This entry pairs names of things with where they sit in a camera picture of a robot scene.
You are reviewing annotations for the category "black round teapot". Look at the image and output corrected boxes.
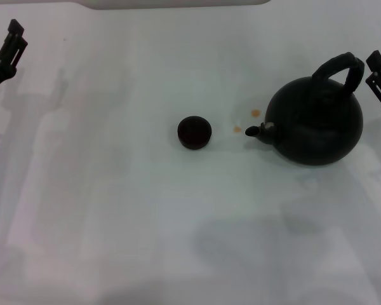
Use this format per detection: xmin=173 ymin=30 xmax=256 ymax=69
xmin=244 ymin=51 xmax=366 ymax=166

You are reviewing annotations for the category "small dark teacup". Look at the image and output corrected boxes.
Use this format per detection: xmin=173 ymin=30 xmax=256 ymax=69
xmin=177 ymin=115 xmax=213 ymax=150

